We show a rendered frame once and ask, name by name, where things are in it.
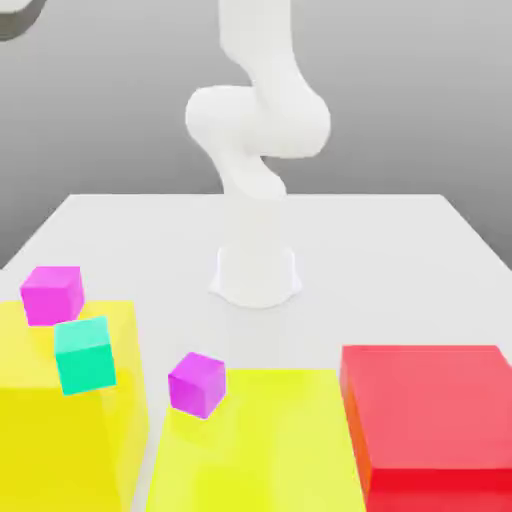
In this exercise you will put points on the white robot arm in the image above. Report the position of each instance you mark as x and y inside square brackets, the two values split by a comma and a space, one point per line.
[256, 120]

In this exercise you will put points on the small magenta cube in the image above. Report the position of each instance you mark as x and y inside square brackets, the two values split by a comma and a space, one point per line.
[50, 298]
[196, 386]

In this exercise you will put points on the small teal cube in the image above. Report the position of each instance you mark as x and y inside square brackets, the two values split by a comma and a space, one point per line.
[84, 366]

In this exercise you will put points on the large lime yellow box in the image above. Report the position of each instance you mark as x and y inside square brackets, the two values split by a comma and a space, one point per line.
[256, 448]

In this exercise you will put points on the large red box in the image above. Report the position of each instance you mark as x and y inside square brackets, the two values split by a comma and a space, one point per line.
[432, 404]

